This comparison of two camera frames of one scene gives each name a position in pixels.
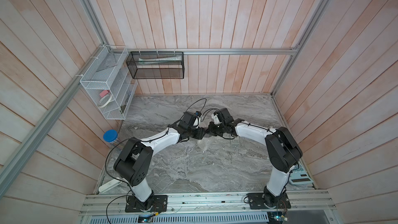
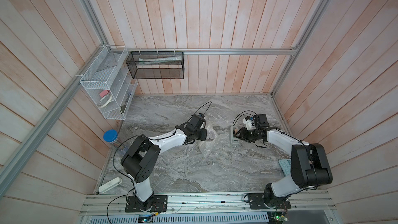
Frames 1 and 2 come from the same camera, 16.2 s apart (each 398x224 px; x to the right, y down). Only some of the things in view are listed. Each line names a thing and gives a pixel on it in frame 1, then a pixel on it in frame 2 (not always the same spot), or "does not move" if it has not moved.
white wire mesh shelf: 111,82 does not move
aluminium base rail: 211,203 does not move
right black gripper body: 217,129 → 249,135
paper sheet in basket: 174,58 does not move
